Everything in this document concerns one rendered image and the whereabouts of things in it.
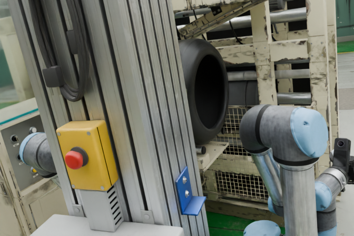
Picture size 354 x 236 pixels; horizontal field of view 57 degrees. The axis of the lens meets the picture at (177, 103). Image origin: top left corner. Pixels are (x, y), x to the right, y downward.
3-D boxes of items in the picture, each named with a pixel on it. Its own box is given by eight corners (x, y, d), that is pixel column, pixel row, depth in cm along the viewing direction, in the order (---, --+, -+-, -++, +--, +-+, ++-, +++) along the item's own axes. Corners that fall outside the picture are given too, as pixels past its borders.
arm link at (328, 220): (307, 219, 113) (305, 192, 110) (341, 232, 105) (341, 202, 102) (296, 232, 108) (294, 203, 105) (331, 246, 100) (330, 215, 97)
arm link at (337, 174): (315, 171, 106) (341, 174, 100) (322, 165, 109) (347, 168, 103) (320, 192, 108) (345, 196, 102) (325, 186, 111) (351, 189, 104)
